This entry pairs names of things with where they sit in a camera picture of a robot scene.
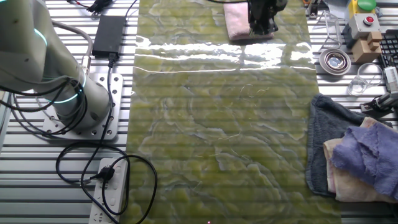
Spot black power cable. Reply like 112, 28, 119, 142
55, 52, 159, 224

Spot black keyboard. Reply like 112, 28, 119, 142
379, 29, 398, 68

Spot small steel bowl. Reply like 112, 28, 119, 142
318, 48, 352, 76

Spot grey box red button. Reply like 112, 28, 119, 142
341, 12, 382, 49

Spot beige cloth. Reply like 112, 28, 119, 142
322, 116, 398, 204

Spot clear acrylic stand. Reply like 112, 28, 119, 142
312, 9, 343, 52

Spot green marble pattern mat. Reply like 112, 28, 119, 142
119, 0, 343, 224

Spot dark grey towel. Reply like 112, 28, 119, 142
305, 93, 392, 197

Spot purple fluffy cloth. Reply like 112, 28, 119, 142
330, 121, 398, 201

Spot black power adapter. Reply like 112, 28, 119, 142
92, 14, 127, 60

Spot clear glass beaker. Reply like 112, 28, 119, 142
347, 62, 384, 96

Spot pink fluffy cloth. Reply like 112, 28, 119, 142
223, 1, 274, 41

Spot black cord with red tip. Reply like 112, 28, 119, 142
67, 0, 139, 16

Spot white power strip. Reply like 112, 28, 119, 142
88, 157, 129, 224

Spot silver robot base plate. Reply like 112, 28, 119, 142
42, 73, 124, 141

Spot yellow box green button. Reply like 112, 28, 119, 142
348, 0, 379, 19

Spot thick grey robot cable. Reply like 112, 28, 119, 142
51, 20, 94, 74

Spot wooden blocks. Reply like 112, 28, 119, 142
351, 30, 383, 65

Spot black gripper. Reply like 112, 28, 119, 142
248, 0, 279, 35

